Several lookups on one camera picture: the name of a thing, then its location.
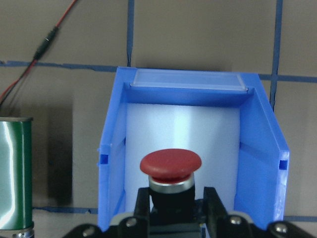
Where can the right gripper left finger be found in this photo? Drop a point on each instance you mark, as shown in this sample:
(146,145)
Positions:
(142,213)

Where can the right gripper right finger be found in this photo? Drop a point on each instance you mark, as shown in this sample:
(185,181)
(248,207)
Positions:
(214,210)

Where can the red push button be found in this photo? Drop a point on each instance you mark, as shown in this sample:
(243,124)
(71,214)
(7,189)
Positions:
(172,190)

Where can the blue bin right side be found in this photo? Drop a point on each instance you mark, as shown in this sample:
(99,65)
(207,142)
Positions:
(263,152)

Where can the white foam pad right bin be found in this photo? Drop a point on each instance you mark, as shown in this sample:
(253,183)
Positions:
(211,132)

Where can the green conveyor belt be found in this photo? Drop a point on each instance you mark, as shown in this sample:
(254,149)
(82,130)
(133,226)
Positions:
(16,178)

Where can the brown paper table cover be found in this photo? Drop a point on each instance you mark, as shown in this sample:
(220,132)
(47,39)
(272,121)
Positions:
(68,91)

